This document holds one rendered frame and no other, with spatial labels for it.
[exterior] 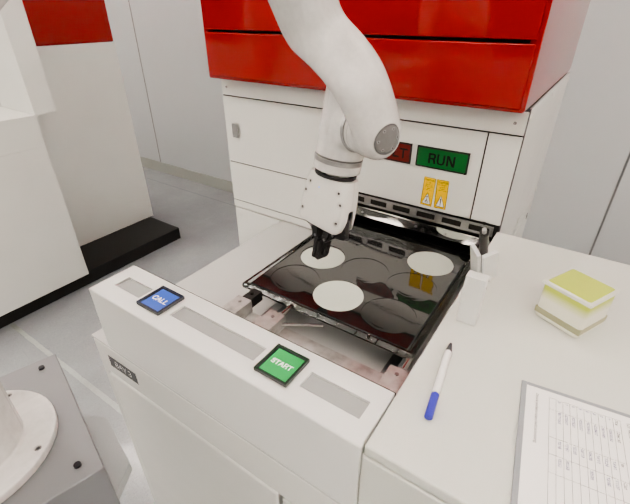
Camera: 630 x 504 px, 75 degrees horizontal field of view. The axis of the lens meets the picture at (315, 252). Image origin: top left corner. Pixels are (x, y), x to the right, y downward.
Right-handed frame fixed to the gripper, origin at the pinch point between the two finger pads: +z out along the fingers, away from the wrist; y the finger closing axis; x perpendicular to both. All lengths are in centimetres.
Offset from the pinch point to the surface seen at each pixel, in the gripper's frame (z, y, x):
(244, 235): 29, -54, 26
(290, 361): 3.9, 15.9, -22.8
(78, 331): 114, -136, -5
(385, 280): 6.4, 9.6, 11.4
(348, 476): 10.2, 30.3, -25.4
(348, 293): 7.9, 6.9, 2.7
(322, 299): 8.8, 4.5, -2.3
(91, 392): 111, -92, -16
